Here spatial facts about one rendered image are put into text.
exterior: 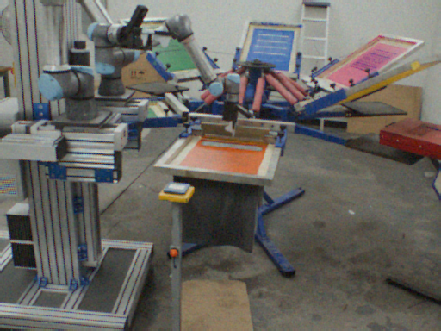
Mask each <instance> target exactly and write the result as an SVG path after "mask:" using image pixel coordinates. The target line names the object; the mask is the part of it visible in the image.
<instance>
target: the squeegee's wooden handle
mask: <svg viewBox="0 0 441 331"><path fill-rule="evenodd" d="M228 125H229V124H224V123H216V122H201V129H203V135H205V134H215V135H223V136H230V137H238V138H253V139H260V140H263V141H264V136H265V135H269V132H270V130H269V129H268V128H255V127H247V126H240V125H235V135H234V136H233V133H232V132H230V131H227V130H225V127H227V126H228Z"/></svg>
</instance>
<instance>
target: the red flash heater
mask: <svg viewBox="0 0 441 331"><path fill-rule="evenodd" d="M426 126H428V127H431V128H427V127H426ZM432 128H435V129H438V130H441V125H437V124H433V123H429V122H423V121H421V120H417V119H413V118H409V117H407V118H405V119H403V120H401V121H400V122H396V123H393V124H392V125H390V126H388V127H385V128H382V129H380V135H379V138H380V142H379V144H380V145H385V146H389V147H394V148H397V149H400V150H403V151H406V152H409V153H417V154H419V155H423V156H426V157H428V158H431V159H438V160H441V131H437V130H434V129H432Z"/></svg>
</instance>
